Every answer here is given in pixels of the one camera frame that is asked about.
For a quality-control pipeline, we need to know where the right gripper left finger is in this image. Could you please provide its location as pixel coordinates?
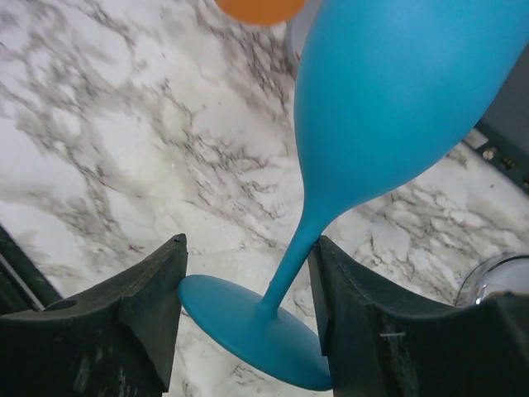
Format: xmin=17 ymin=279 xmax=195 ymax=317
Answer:
xmin=1 ymin=234 xmax=188 ymax=396

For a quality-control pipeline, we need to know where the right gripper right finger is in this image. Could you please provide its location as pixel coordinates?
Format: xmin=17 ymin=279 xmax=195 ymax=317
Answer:
xmin=308 ymin=236 xmax=528 ymax=396

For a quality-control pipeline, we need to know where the scroll arm chrome glass rack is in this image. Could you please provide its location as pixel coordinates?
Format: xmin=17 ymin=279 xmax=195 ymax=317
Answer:
xmin=455 ymin=253 xmax=528 ymax=308

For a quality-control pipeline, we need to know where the blue plastic goblet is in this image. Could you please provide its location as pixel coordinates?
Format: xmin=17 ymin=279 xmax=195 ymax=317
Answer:
xmin=178 ymin=0 xmax=528 ymax=391

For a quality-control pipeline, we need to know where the orange plastic goblet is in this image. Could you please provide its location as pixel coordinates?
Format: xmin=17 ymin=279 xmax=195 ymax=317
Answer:
xmin=215 ymin=0 xmax=306 ymax=26

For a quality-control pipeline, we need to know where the dark grey tool tray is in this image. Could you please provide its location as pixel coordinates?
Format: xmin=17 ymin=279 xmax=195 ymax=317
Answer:
xmin=465 ymin=49 xmax=528 ymax=193

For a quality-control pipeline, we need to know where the black front mounting rail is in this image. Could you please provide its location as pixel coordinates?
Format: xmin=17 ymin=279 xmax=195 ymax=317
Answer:
xmin=1 ymin=227 xmax=62 ymax=315

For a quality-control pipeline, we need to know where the round ring chrome glass rack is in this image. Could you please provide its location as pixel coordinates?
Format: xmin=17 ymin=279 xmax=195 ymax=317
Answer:
xmin=285 ymin=12 xmax=309 ymax=74

